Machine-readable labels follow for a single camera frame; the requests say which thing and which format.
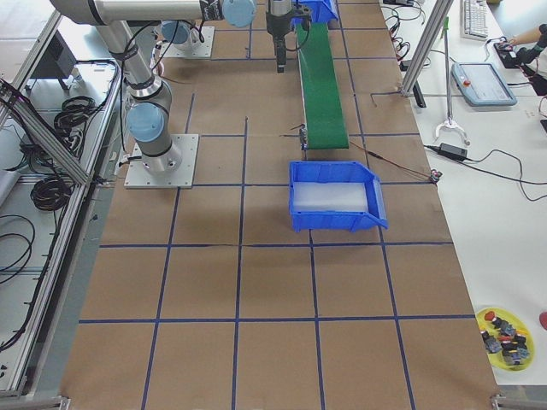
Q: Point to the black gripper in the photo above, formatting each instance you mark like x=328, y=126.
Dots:
x=277, y=26

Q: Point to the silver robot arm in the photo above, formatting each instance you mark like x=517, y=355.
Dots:
x=148, y=119
x=173, y=34

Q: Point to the yellow plate of buttons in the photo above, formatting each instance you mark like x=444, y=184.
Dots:
x=507, y=341

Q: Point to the person hand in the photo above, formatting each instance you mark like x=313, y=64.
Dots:
x=515, y=40

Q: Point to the blue left plastic bin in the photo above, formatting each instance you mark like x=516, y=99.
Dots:
x=322, y=11

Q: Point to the blue plastic bin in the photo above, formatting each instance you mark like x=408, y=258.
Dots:
x=322, y=11
x=335, y=195

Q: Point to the green conveyor belt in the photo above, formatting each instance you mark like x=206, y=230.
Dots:
x=324, y=117

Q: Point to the blue right plastic bin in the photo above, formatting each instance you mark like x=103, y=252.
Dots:
x=335, y=195

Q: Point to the white reach grabber tool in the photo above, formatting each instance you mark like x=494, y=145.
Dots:
x=449, y=124

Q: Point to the white keyboard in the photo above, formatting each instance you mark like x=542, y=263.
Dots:
x=473, y=19

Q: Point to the teach pendant tablet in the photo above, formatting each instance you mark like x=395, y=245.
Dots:
x=481, y=85

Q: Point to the black power adapter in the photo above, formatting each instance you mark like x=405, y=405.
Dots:
x=452, y=152

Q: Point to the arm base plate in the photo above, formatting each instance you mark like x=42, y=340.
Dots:
x=189, y=44
x=175, y=169

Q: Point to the aluminium frame post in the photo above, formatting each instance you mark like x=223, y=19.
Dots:
x=433, y=26

